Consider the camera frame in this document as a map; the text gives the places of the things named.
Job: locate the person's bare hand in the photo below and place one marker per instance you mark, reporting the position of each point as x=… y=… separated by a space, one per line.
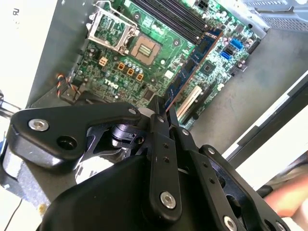
x=291 y=197

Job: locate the blue RAM stick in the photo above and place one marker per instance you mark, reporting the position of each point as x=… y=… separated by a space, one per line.
x=192 y=62

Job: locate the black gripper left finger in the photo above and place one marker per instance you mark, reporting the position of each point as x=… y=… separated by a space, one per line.
x=60 y=125

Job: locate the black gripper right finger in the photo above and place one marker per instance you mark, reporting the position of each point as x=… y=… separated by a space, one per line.
x=216 y=183

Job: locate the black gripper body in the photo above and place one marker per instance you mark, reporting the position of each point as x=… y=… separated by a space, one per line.
x=108 y=197

